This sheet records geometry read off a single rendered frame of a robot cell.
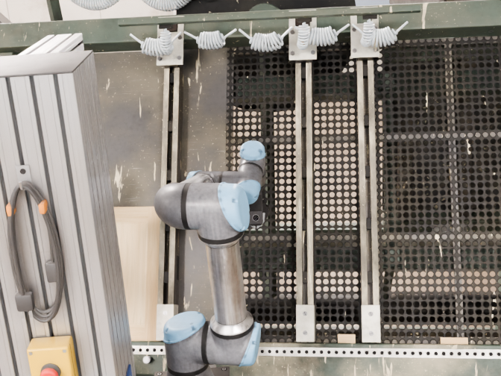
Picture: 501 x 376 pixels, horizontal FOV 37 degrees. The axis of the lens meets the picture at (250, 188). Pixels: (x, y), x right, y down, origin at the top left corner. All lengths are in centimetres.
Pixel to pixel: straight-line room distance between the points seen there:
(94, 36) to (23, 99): 145
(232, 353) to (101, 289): 53
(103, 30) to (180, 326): 131
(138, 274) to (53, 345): 114
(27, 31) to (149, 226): 89
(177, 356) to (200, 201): 48
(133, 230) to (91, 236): 122
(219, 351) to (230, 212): 43
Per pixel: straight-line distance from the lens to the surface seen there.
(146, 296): 272
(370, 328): 257
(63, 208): 154
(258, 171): 219
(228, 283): 188
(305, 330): 257
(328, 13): 260
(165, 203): 180
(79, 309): 163
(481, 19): 280
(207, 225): 178
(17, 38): 303
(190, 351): 203
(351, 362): 260
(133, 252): 275
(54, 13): 354
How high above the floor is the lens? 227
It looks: 20 degrees down
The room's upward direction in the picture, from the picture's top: 4 degrees counter-clockwise
